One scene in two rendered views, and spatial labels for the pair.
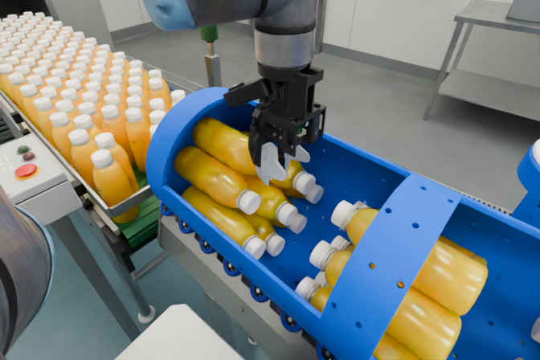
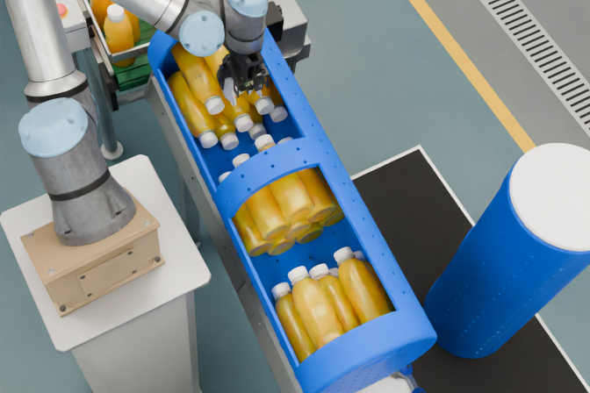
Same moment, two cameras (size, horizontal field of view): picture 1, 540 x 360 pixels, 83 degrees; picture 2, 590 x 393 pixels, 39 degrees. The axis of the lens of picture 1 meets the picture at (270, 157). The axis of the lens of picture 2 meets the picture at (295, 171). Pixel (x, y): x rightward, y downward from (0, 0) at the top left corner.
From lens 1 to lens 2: 1.37 m
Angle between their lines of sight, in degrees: 24
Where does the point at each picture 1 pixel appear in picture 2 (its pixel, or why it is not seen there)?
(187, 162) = (181, 53)
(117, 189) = (121, 41)
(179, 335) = (140, 169)
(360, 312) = (229, 195)
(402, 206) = (275, 153)
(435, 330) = (267, 220)
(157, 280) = (133, 113)
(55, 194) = (75, 35)
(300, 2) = (246, 32)
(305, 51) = (250, 49)
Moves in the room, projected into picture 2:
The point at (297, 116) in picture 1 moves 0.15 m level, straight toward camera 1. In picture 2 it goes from (243, 76) to (205, 131)
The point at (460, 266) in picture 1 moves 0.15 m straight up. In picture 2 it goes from (293, 196) to (300, 160)
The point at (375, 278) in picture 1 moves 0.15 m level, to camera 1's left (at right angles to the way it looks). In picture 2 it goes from (241, 182) to (174, 154)
